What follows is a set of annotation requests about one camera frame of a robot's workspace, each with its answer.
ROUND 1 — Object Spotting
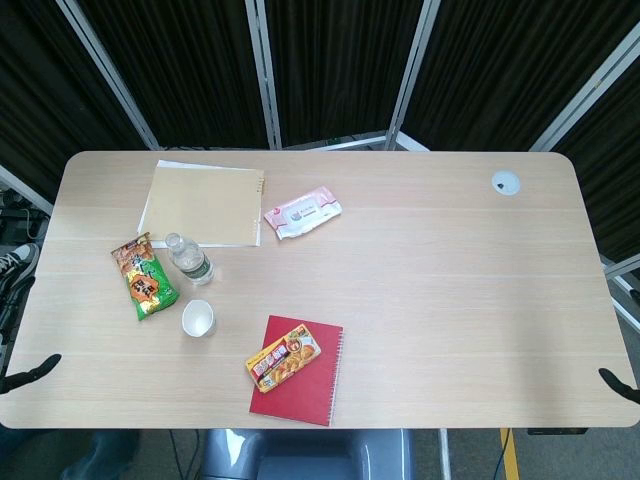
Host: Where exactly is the black white sneaker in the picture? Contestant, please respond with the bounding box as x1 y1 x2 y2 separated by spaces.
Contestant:
0 243 41 297

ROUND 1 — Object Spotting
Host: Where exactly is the kraft brown spiral notebook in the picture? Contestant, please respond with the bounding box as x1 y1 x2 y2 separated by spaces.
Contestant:
142 166 266 247

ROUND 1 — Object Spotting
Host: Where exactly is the red spiral notebook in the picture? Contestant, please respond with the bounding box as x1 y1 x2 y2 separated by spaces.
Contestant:
248 314 345 428

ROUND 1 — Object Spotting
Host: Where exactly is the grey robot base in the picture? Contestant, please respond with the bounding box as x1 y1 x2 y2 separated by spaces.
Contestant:
199 428 416 480

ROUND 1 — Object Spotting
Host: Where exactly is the pink wet wipes pack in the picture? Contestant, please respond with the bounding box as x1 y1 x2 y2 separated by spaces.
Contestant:
263 185 344 240

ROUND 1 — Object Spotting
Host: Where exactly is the small white paper cup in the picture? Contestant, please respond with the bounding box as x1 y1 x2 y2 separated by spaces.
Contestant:
181 298 219 338

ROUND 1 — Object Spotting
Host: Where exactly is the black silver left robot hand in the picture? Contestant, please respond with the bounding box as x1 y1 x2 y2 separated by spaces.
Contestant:
0 353 63 397

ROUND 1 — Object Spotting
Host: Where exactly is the white table leg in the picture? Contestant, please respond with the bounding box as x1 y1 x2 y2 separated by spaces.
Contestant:
438 428 453 480

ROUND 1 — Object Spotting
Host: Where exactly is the white round cable grommet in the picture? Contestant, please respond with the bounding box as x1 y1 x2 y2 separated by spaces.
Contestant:
490 170 521 196

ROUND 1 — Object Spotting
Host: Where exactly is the yellow curry box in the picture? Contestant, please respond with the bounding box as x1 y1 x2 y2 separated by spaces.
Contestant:
244 323 322 394

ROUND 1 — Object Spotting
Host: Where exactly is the black desk control box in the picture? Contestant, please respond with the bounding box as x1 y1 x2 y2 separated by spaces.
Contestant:
526 427 588 437

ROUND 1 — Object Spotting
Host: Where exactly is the green orange snack bag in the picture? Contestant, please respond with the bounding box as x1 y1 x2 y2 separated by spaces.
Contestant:
110 231 180 322

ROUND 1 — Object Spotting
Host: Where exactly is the transparent water bottle green label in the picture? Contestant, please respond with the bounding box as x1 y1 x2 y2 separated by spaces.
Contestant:
165 232 216 287

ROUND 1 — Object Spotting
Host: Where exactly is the black fabric partition panel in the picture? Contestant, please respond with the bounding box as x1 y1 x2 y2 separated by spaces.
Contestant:
384 0 640 154
244 0 441 151
529 49 640 321
0 0 161 216
54 0 281 151

